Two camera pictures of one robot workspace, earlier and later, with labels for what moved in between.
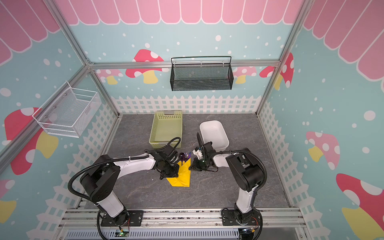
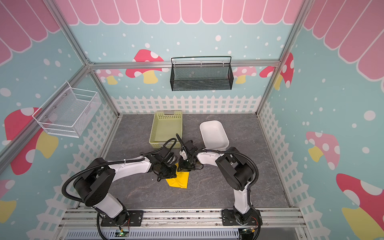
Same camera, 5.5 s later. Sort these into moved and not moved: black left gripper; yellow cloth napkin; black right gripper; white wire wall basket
Moved: black right gripper
Not moved: black left gripper; white wire wall basket; yellow cloth napkin
